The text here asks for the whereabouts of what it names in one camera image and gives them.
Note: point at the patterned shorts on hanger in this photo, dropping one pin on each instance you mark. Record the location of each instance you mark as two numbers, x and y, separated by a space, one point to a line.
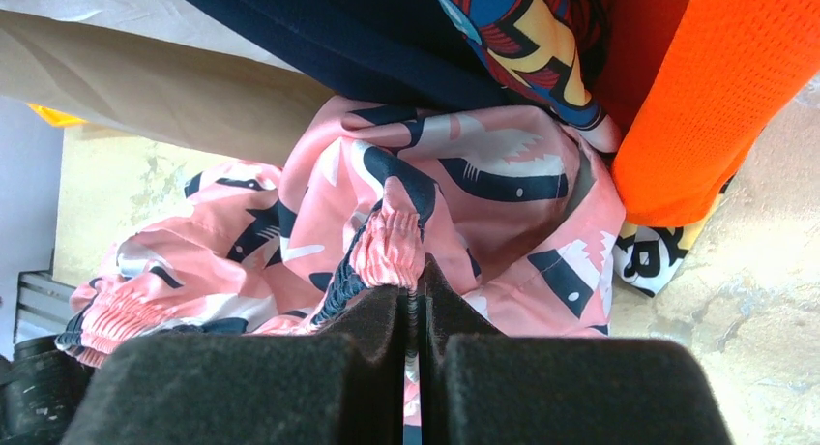
546 53

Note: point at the pink shark print shorts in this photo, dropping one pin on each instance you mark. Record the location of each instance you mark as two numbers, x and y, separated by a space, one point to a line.
517 211

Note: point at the navy shorts on hanger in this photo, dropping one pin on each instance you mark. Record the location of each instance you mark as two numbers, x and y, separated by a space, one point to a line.
383 51

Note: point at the orange shorts on hanger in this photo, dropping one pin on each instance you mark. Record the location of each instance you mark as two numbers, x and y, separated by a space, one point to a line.
692 84

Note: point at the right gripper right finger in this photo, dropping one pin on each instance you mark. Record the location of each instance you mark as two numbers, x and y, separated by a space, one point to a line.
479 386

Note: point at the yellow plastic bin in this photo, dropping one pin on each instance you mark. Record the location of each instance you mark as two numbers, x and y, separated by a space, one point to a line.
56 118

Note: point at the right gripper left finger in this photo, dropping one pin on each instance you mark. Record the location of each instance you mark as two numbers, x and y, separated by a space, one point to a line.
343 385

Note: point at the white shorts on hanger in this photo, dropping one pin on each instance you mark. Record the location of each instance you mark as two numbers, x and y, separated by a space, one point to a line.
173 21

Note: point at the beige shorts on hanger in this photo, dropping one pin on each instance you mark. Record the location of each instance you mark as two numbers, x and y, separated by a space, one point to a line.
190 97

